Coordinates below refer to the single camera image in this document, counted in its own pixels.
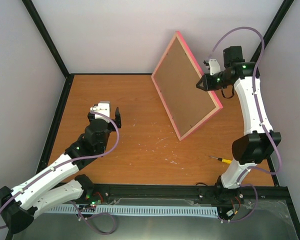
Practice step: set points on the light blue cable duct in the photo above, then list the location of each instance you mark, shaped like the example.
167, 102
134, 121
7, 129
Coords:
153, 211

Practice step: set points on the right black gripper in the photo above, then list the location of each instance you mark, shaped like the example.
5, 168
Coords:
207, 85

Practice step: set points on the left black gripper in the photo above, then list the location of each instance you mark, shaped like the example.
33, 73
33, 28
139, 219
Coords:
117, 121

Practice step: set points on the pink picture frame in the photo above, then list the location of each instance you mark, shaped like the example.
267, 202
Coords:
175, 78

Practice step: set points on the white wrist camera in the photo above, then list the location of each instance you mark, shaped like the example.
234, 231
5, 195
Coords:
213, 66
103, 107

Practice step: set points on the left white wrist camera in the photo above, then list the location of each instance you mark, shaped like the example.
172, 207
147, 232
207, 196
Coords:
103, 107

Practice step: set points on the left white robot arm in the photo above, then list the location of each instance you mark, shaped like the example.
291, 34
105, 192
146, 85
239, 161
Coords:
22, 204

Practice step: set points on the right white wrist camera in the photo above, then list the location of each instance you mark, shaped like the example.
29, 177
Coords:
213, 66

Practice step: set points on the yellow handled screwdriver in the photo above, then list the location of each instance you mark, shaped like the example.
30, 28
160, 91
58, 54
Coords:
223, 160

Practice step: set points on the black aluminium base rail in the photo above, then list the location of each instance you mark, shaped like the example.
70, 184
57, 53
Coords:
211, 195

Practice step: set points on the left black corner post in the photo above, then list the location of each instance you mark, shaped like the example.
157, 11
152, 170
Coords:
37, 20

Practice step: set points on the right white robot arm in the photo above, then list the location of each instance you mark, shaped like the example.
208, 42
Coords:
259, 140

